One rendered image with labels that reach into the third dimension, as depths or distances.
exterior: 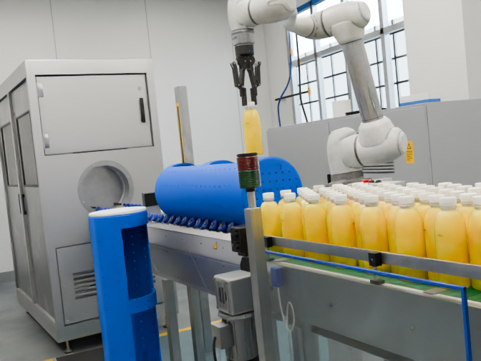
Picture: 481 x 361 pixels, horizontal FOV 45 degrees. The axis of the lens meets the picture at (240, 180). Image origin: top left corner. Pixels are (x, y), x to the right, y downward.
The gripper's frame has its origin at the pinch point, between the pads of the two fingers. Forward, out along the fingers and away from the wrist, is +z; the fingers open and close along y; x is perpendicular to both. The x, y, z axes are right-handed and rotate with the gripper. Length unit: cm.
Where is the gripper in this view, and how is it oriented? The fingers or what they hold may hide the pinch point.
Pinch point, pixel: (248, 97)
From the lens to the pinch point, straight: 233.4
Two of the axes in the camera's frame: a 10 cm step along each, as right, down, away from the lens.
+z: 1.0, 9.9, 0.6
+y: -8.6, 1.1, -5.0
